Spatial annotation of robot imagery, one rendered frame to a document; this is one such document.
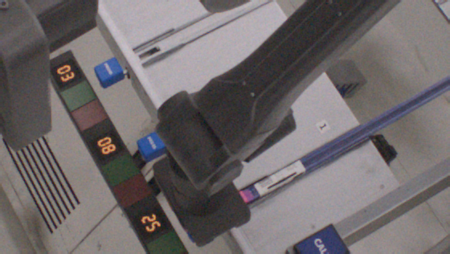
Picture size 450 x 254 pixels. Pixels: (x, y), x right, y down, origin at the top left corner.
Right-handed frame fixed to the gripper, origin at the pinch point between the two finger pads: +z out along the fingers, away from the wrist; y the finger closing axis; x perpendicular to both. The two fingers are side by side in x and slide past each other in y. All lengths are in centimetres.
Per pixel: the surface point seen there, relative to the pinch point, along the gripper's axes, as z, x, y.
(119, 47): -0.8, -1.4, 23.4
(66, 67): 2.2, 5.2, 25.7
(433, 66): 173, -107, 59
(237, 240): -0.8, -1.7, -4.5
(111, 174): 2.1, 6.6, 10.5
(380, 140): 39, -35, 9
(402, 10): 171, -109, 80
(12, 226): 76, 24, 40
